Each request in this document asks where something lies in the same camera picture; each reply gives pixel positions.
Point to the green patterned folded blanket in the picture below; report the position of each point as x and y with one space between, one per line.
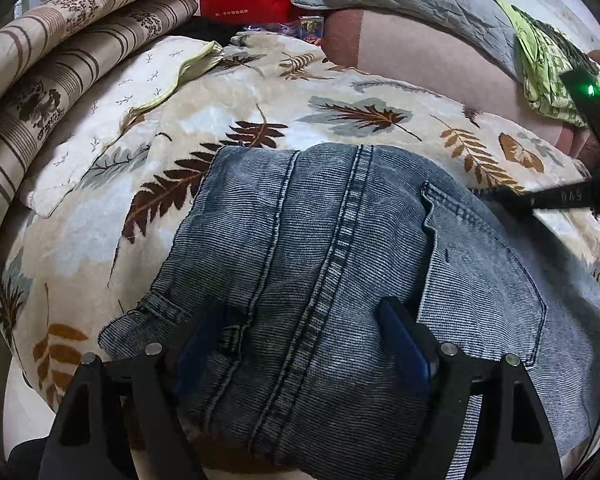
546 53

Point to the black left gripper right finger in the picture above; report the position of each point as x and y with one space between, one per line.
484 419

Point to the pink and maroon bolster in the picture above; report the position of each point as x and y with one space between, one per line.
398 47

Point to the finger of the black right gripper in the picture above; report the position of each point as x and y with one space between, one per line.
579 195

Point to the blue acid-wash denim pants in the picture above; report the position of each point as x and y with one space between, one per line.
293 252

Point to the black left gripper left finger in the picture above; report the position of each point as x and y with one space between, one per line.
109 406

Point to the cream leaf-print fleece blanket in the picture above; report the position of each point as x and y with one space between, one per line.
64 277

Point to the colourful snack packet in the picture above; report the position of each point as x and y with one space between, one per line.
306 28

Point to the striped floral folded quilt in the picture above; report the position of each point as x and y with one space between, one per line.
53 54

